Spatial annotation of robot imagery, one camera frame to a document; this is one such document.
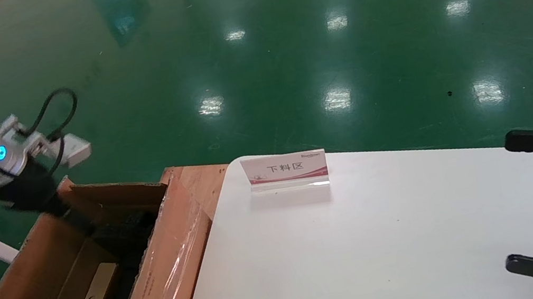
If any black looped gripper cable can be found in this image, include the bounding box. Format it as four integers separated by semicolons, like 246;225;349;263
15;86;85;149

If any white red acrylic sign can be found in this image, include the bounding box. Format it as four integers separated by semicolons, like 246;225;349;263
239;146;331;199

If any large open cardboard box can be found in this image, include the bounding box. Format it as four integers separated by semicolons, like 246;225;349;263
0;154;227;299

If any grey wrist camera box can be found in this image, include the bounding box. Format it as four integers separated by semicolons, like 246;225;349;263
48;132;95;172

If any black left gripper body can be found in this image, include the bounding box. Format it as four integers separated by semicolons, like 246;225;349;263
0;154;70;228

